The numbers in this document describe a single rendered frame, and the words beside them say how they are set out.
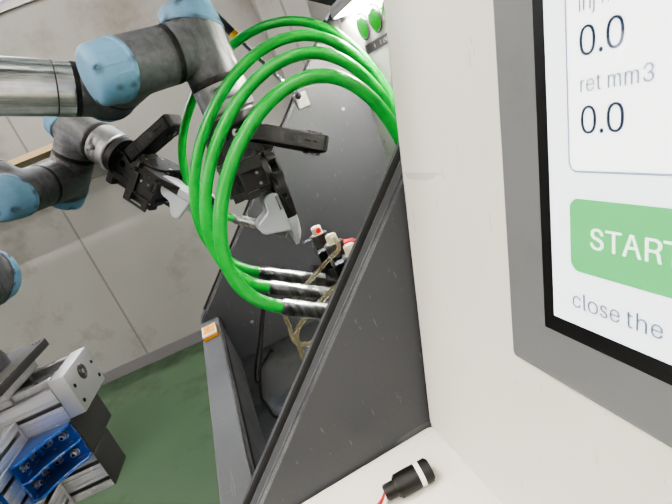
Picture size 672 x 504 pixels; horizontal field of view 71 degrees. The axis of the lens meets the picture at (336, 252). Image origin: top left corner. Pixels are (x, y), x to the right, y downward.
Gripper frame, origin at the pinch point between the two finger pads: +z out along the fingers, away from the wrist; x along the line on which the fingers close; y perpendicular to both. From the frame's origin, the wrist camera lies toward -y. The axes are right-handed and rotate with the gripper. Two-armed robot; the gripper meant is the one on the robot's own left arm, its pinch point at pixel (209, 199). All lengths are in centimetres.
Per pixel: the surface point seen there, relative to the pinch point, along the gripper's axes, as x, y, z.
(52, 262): -162, 173, -184
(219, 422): 20.1, 18.4, 25.0
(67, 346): -165, 229, -154
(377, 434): 31, -3, 42
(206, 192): 24.5, -11.0, 13.1
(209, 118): 17.3, -16.6, 5.7
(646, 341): 48, -25, 47
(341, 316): 33.0, -11.5, 34.0
